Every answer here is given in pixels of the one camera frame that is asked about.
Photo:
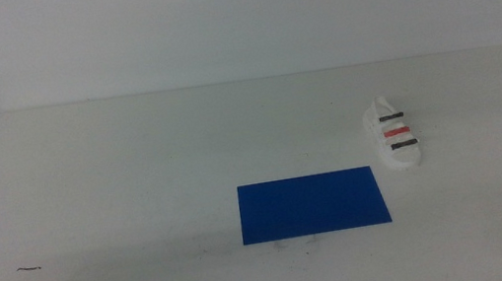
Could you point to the blue rectangular mat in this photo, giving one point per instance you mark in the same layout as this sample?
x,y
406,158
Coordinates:
x,y
310,205

